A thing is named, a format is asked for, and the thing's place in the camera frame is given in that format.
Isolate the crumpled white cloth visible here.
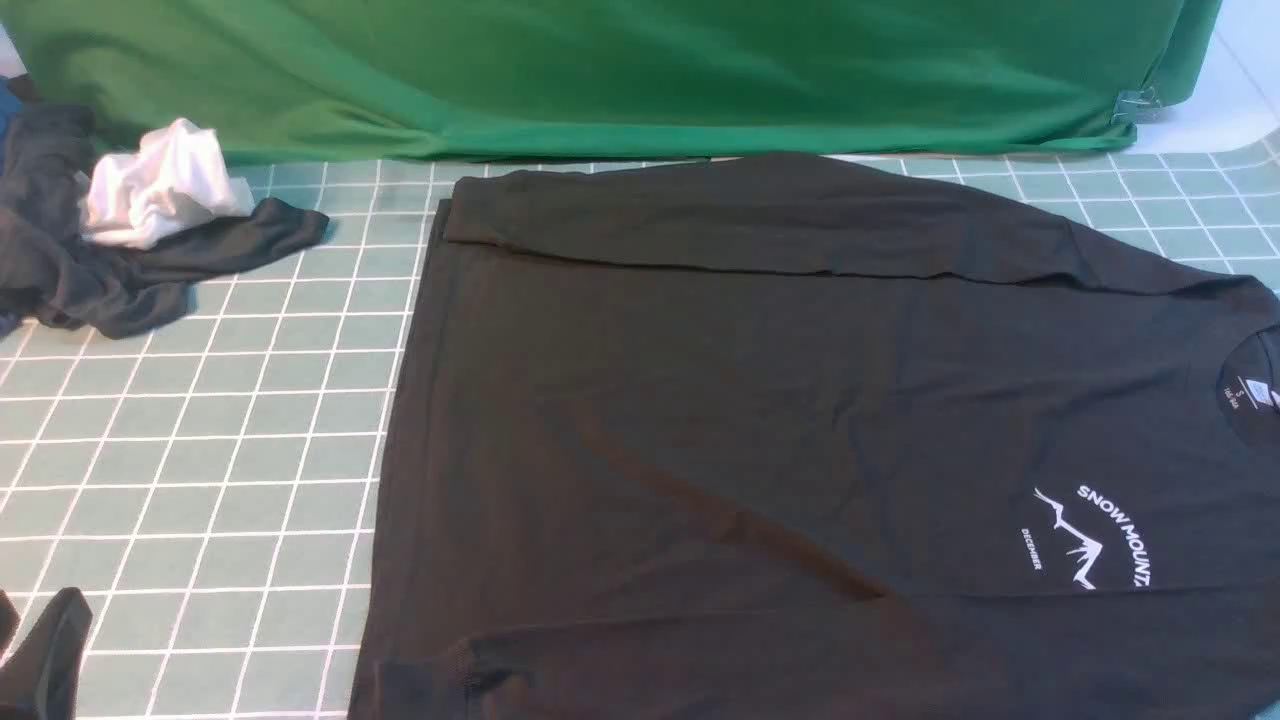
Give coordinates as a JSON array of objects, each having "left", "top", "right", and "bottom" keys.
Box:
[{"left": 79, "top": 118, "right": 256, "bottom": 250}]

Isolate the teal checkered tablecloth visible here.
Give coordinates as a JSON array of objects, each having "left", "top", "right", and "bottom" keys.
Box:
[{"left": 3, "top": 136, "right": 1277, "bottom": 719}]

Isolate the green backdrop cloth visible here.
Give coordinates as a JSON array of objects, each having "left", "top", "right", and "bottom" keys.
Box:
[{"left": 3, "top": 1, "right": 1221, "bottom": 163}]

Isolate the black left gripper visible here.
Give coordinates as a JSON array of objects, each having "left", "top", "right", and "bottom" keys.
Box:
[{"left": 1, "top": 587, "right": 93, "bottom": 719}]

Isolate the dark gray long-sleeve top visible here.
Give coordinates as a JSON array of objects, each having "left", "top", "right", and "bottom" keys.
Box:
[{"left": 348, "top": 154, "right": 1277, "bottom": 719}]

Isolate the crumpled dark gray garment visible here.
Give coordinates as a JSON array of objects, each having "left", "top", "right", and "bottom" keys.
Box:
[{"left": 1, "top": 104, "right": 330, "bottom": 340}]

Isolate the metal binder clip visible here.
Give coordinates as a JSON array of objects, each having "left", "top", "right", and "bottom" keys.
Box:
[{"left": 1111, "top": 85, "right": 1165, "bottom": 124}]

